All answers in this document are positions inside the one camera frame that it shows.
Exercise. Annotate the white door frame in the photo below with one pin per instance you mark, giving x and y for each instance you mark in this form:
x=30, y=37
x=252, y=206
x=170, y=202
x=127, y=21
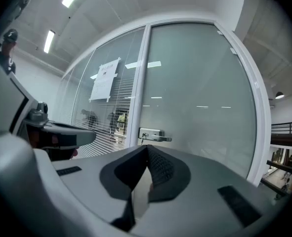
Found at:
x=262, y=107

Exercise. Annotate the left gripper fisheye camera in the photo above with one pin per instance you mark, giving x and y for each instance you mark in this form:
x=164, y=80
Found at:
x=42, y=107

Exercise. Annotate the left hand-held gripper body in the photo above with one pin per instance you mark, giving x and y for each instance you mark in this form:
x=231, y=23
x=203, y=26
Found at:
x=84, y=136

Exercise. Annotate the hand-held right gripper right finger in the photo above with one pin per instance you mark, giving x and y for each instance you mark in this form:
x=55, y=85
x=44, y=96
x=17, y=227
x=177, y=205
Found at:
x=170, y=179

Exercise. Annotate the white paper notice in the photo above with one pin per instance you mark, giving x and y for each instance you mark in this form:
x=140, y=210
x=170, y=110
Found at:
x=103, y=83

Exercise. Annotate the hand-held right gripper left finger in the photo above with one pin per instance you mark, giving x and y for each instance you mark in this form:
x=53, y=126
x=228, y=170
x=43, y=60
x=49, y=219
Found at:
x=121, y=174

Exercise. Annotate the frosted glass door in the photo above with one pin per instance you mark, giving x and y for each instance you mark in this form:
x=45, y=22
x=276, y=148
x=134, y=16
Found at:
x=197, y=83

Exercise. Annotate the person's left hand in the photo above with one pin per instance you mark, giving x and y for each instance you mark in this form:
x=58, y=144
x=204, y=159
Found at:
x=35, y=138

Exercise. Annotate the white window blinds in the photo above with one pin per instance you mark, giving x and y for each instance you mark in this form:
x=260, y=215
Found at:
x=126, y=88

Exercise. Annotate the dome pendant lamp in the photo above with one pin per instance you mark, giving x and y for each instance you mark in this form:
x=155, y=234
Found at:
x=279, y=95

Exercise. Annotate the person's black clothing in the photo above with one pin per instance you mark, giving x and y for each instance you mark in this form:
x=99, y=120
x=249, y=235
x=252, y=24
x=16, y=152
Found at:
x=8, y=63

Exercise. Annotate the black head-worn camera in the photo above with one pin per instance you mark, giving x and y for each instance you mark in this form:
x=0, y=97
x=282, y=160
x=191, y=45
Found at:
x=11, y=36

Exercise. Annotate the black metal railing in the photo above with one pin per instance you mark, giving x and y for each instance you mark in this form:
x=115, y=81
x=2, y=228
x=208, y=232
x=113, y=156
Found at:
x=287, y=126

